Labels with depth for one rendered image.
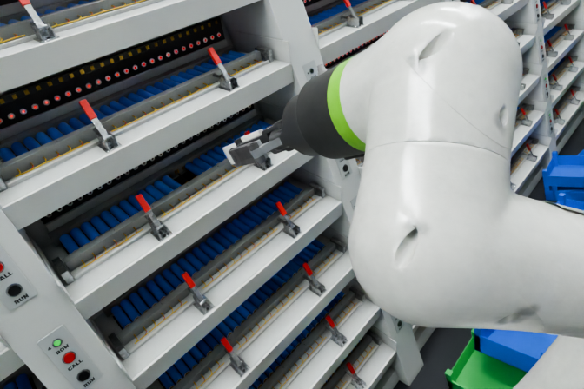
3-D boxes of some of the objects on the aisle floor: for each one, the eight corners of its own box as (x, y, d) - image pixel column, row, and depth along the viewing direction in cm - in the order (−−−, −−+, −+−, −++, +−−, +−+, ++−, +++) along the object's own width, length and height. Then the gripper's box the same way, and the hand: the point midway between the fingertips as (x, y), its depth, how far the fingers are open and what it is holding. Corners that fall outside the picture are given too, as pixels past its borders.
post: (506, 243, 167) (411, -256, 105) (496, 256, 163) (393, -259, 100) (461, 234, 183) (356, -205, 121) (452, 246, 178) (338, -206, 116)
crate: (514, 311, 137) (514, 290, 136) (582, 333, 121) (583, 310, 120) (474, 349, 119) (474, 326, 117) (548, 381, 103) (548, 355, 102)
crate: (583, 388, 108) (581, 369, 105) (560, 451, 97) (557, 431, 94) (477, 343, 131) (473, 326, 128) (449, 390, 121) (444, 372, 118)
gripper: (292, 184, 38) (208, 195, 58) (383, 118, 47) (282, 148, 66) (256, 117, 37) (182, 153, 57) (357, 62, 45) (262, 109, 65)
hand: (246, 147), depth 59 cm, fingers open, 3 cm apart
